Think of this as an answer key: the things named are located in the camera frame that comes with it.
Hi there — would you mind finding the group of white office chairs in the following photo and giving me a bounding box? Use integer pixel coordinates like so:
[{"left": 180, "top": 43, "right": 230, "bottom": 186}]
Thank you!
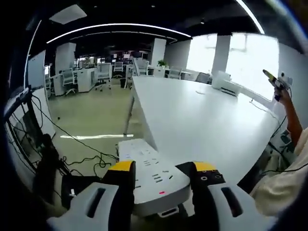
[{"left": 45, "top": 59, "right": 211, "bottom": 97}]

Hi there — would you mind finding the square ceiling panel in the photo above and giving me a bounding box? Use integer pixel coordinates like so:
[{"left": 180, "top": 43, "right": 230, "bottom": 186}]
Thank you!
[{"left": 49, "top": 4, "right": 88, "bottom": 25}]

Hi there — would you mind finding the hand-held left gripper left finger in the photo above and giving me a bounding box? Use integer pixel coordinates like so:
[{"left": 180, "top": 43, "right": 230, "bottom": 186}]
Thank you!
[{"left": 47, "top": 159, "right": 137, "bottom": 231}]

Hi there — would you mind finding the black table cable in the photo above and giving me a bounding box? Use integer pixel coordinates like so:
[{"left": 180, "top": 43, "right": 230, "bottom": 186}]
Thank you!
[{"left": 249, "top": 100, "right": 281, "bottom": 120}]

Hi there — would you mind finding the white table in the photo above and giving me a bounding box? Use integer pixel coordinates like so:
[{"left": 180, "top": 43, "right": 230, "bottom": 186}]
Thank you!
[{"left": 124, "top": 76, "right": 288, "bottom": 193}]

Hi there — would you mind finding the white whiteboard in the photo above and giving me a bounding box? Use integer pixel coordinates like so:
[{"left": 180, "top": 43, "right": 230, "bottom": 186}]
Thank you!
[{"left": 27, "top": 50, "right": 47, "bottom": 90}]

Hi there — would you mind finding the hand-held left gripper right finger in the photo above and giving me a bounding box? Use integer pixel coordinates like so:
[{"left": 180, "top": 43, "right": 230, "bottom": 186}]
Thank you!
[{"left": 177, "top": 161, "right": 278, "bottom": 231}]

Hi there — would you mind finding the black floor box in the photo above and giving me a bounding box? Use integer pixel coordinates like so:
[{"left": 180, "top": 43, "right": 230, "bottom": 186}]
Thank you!
[{"left": 61, "top": 175, "right": 102, "bottom": 210}]

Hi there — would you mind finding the person's cream shirt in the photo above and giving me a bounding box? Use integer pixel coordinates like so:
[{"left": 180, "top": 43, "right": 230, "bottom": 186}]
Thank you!
[{"left": 249, "top": 127, "right": 308, "bottom": 218}]

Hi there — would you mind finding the black monitor on stand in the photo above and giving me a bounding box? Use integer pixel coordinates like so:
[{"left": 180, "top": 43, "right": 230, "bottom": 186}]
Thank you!
[{"left": 3, "top": 85, "right": 57, "bottom": 174}]

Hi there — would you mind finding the white desktop printer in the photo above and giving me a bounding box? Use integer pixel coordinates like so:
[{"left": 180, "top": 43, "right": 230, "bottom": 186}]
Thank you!
[{"left": 211, "top": 70, "right": 243, "bottom": 97}]

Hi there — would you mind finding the white power strip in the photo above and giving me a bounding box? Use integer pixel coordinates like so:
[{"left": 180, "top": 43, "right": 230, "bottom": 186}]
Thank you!
[{"left": 117, "top": 139, "right": 191, "bottom": 217}]

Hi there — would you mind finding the long ceiling light strip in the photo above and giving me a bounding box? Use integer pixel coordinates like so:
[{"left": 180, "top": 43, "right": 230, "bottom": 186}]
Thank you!
[
  {"left": 45, "top": 23, "right": 193, "bottom": 44},
  {"left": 234, "top": 0, "right": 266, "bottom": 35}
]

